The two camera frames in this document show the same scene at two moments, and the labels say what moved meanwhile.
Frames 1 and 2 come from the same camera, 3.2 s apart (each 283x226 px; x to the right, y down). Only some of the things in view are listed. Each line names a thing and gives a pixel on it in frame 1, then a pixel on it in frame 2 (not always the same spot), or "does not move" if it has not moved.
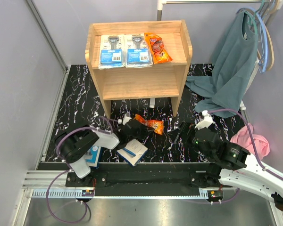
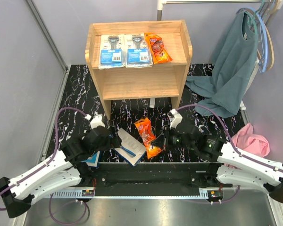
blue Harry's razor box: x=94 y=161 does not move
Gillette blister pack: x=138 y=53 does not move
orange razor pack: x=159 y=52 does not move
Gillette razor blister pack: x=112 y=54 does not move
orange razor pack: x=157 y=125 to x=144 y=125
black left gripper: x=145 y=130 to x=113 y=142
